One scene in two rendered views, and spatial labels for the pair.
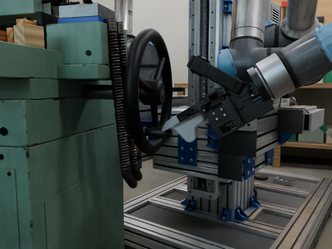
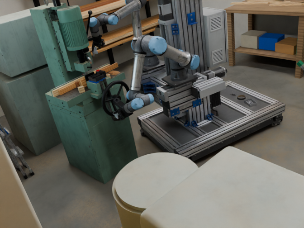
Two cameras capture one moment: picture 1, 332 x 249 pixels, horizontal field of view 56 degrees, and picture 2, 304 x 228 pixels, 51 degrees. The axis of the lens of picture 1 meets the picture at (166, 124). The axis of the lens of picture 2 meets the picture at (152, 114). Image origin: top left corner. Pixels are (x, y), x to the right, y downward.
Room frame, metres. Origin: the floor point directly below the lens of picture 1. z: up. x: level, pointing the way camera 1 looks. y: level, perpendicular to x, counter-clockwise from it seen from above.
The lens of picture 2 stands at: (-1.07, -1.37, 1.85)
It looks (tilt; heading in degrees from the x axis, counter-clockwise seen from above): 29 degrees down; 32
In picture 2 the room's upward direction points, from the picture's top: 10 degrees counter-clockwise
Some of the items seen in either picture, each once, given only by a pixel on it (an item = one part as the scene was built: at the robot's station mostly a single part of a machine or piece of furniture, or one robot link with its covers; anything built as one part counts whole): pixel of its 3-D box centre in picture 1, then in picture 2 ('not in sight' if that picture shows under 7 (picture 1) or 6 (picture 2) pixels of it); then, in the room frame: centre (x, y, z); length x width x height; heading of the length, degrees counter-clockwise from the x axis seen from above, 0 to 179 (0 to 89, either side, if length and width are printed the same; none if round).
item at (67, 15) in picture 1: (90, 16); (97, 76); (0.76, 0.18, 0.99); 0.13 x 0.11 x 0.06; 164
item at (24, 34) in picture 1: (29, 37); (81, 89); (0.64, 0.27, 0.92); 0.04 x 0.04 x 0.04; 54
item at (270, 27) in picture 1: (259, 41); (177, 59); (1.16, -0.34, 0.98); 0.13 x 0.12 x 0.14; 71
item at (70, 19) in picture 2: not in sight; (73, 28); (0.83, 0.36, 1.35); 0.18 x 0.18 x 0.31
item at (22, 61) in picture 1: (59, 67); (94, 87); (0.78, 0.26, 0.87); 0.61 x 0.30 x 0.06; 164
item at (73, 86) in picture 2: not in sight; (90, 77); (0.86, 0.35, 0.92); 0.63 x 0.02 x 0.04; 164
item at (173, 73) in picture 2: not in sight; (178, 72); (1.16, -0.33, 0.87); 0.15 x 0.15 x 0.10
